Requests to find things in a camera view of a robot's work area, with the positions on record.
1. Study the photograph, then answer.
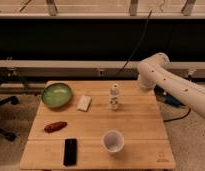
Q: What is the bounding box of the small clear plastic bottle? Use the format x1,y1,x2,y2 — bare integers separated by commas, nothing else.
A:
109,83,120,110

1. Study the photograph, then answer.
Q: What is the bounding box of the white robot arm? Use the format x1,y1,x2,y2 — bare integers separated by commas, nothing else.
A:
137,52,205,119

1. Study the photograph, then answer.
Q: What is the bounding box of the white rectangular sponge block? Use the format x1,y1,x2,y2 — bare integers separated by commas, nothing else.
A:
77,95,92,111

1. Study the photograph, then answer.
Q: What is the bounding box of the green ceramic bowl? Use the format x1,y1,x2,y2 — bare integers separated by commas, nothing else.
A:
41,83,73,108

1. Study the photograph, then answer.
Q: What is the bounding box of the wooden table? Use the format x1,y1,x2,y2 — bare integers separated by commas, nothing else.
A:
20,81,175,170

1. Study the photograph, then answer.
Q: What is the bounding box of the white paper cup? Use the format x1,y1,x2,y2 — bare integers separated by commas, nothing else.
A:
102,130,125,154

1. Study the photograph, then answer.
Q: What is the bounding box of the brown sausage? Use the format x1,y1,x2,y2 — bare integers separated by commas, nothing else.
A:
44,122,67,133

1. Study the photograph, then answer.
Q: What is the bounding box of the black smartphone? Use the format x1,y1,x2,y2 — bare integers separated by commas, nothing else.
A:
63,139,77,166

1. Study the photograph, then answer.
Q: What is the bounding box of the black floor cable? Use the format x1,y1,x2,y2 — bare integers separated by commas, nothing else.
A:
163,107,192,123

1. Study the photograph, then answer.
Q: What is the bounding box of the black hanging cable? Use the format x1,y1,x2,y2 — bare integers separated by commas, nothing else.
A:
114,9,153,78

